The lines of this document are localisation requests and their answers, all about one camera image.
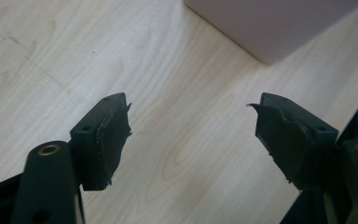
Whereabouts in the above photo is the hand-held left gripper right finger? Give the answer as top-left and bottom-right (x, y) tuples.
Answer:
(247, 91), (339, 191)

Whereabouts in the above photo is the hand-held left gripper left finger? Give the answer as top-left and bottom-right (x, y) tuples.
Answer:
(69, 91), (132, 191)

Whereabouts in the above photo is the pale pink box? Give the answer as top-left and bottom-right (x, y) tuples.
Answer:
(184, 0), (358, 65)

